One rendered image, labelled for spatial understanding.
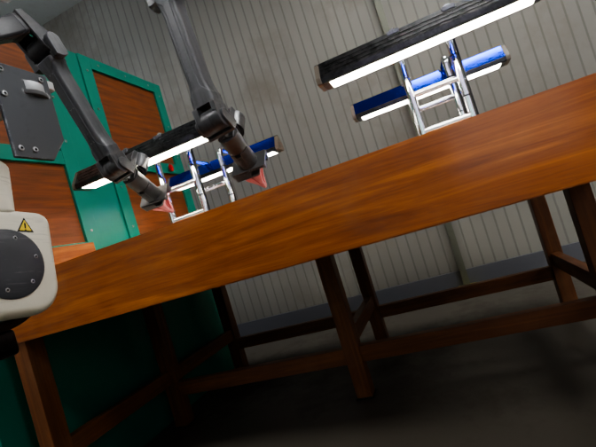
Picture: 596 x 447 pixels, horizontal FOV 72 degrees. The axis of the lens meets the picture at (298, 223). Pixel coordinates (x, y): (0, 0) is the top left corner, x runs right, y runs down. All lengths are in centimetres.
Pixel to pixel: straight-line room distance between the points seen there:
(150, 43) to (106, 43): 44
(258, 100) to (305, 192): 231
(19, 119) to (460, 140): 78
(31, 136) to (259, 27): 267
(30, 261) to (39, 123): 24
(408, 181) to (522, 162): 21
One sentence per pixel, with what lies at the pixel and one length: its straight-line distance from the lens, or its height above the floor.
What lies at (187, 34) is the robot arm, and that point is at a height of 119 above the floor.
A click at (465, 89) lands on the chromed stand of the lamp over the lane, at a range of 139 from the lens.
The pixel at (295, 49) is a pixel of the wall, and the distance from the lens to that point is 318.
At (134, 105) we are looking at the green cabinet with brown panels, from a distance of 252.
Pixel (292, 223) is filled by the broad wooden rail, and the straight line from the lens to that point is 92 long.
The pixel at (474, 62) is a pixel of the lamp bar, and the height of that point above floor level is 108.
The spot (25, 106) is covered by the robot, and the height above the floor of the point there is 97.
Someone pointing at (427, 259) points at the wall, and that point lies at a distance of 288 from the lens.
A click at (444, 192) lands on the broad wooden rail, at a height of 64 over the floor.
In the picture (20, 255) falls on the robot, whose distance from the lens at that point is 73.
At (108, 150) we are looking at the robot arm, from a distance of 132.
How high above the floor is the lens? 64
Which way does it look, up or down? 2 degrees up
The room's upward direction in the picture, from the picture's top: 17 degrees counter-clockwise
